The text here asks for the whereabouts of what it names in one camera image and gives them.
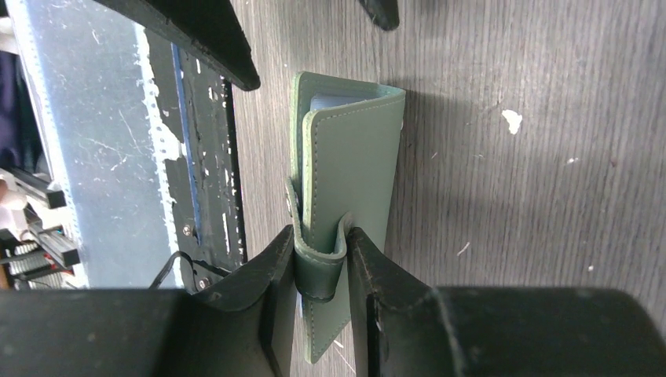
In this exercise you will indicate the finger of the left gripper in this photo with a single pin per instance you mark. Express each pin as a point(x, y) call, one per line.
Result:
point(209, 30)
point(384, 14)

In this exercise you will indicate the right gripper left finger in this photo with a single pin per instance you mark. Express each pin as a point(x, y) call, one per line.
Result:
point(242, 325)

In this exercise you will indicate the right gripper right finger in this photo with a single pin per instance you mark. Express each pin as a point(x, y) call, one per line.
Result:
point(403, 327)

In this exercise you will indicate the green card holder wallet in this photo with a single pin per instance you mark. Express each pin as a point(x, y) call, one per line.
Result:
point(345, 139)

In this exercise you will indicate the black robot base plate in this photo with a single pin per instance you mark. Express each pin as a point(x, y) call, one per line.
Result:
point(193, 129)

